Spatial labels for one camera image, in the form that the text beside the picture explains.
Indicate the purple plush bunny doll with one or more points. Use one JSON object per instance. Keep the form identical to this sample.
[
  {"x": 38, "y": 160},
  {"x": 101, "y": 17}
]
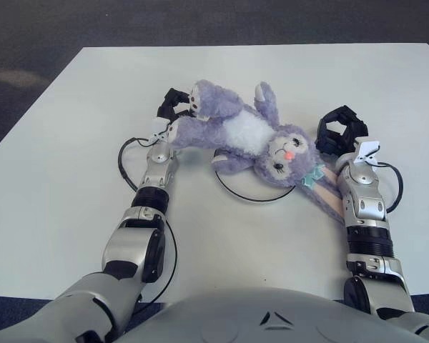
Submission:
[{"x": 236, "y": 128}]

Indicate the white right wrist connector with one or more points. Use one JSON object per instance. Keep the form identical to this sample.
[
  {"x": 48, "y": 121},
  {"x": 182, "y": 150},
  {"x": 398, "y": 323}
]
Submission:
[{"x": 368, "y": 150}]

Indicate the white plate with black rim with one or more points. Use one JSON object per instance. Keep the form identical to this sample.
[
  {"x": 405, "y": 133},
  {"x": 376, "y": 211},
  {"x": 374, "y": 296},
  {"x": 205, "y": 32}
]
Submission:
[{"x": 254, "y": 186}]

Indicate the white left wrist connector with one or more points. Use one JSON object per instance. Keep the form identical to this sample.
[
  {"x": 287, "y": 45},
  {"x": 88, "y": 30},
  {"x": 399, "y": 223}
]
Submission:
[{"x": 159, "y": 128}]

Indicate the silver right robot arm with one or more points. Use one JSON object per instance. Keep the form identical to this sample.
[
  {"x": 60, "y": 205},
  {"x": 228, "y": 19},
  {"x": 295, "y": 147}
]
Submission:
[{"x": 368, "y": 214}]

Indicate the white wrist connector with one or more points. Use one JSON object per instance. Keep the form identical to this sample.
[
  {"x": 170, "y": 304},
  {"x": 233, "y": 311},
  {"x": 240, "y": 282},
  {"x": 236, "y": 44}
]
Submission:
[
  {"x": 159, "y": 128},
  {"x": 368, "y": 150}
]

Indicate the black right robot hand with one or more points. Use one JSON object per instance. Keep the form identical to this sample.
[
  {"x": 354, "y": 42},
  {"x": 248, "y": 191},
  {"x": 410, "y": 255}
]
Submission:
[{"x": 339, "y": 135}]

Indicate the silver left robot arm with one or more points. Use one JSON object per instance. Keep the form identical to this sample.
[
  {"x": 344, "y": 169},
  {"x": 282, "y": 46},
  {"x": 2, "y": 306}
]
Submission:
[{"x": 136, "y": 228}]

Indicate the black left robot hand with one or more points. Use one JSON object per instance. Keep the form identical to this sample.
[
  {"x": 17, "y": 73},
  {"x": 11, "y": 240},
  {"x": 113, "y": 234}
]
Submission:
[{"x": 169, "y": 103}]

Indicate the grey robot torso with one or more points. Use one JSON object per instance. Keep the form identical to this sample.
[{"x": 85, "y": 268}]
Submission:
[{"x": 271, "y": 318}]

